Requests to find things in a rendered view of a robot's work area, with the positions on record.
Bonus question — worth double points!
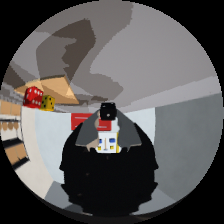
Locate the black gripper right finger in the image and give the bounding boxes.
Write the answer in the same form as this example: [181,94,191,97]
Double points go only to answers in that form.
[116,109,159,170]

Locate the yellow die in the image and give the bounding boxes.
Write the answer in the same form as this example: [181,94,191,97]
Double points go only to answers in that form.
[39,95,55,111]

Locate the black die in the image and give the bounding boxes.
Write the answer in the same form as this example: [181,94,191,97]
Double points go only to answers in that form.
[100,102,116,121]

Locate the red die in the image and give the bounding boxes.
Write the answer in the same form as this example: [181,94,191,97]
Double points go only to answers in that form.
[23,86,43,108]

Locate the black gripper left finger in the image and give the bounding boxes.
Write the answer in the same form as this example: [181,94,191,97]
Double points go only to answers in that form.
[59,109,101,171]

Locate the tan mat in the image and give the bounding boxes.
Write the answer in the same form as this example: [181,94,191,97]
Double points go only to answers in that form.
[14,74,79,104]

